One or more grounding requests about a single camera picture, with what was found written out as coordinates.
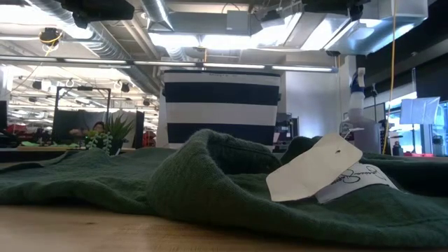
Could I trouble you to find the dark green button shirt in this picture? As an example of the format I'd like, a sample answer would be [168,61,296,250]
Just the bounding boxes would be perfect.
[0,128,448,249]

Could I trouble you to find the navy white striped fabric bin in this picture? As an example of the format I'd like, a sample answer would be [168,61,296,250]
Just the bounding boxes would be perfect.
[161,69,282,152]

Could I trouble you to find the LED light bar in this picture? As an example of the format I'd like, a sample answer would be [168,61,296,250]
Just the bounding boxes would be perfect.
[0,55,339,74]

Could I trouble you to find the white paper hang tag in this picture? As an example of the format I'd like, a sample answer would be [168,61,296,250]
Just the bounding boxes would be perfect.
[265,132,364,203]

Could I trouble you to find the small green succulent plant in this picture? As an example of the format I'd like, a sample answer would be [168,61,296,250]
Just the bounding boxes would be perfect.
[83,113,136,156]

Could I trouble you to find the person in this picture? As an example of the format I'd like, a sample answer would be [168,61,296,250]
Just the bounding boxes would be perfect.
[69,120,106,138]

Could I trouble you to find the clear spray bottle blue nozzle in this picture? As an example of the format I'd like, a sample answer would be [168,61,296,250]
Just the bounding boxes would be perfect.
[339,66,382,155]

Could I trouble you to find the white printed garment label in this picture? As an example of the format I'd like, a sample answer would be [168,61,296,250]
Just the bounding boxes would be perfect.
[314,161,400,204]

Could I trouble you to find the white tilted screen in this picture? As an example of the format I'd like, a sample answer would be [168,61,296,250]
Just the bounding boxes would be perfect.
[400,97,441,125]

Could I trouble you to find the black rectangular stand frame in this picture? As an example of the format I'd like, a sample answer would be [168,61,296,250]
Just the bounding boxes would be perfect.
[52,86,112,144]

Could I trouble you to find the yellow hanging cord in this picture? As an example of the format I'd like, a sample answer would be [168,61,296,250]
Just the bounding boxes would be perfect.
[381,0,398,155]

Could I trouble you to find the yellow black cable reel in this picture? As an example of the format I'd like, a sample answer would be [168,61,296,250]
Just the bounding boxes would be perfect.
[38,27,64,46]

